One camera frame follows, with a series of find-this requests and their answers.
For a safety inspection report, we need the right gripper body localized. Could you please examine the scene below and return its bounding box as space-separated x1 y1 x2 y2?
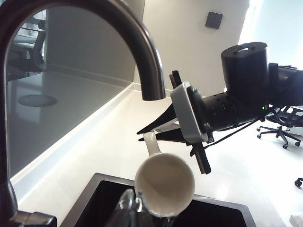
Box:
169 70 214 176

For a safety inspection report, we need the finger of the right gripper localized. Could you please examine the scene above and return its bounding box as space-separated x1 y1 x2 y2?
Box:
136 102 182 136
138 130 190 144

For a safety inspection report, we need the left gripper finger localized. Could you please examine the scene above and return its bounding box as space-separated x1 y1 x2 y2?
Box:
115 188 152 227

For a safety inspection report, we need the white Starbucks logo mug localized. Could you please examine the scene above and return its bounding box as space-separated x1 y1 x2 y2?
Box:
134 131 196 218

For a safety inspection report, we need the black rectangular sink basin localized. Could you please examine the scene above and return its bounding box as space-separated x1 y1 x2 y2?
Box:
60 172 258 227

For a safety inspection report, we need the dark metal gooseneck faucet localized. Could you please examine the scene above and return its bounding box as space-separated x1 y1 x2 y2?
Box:
0 0 166 227

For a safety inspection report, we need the black office chair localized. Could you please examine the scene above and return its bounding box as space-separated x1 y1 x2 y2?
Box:
256 105 303 150

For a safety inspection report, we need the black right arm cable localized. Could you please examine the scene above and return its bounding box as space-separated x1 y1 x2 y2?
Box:
202 117 264 152

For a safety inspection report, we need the black square wall panel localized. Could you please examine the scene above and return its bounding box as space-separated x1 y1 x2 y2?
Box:
205 11 224 30

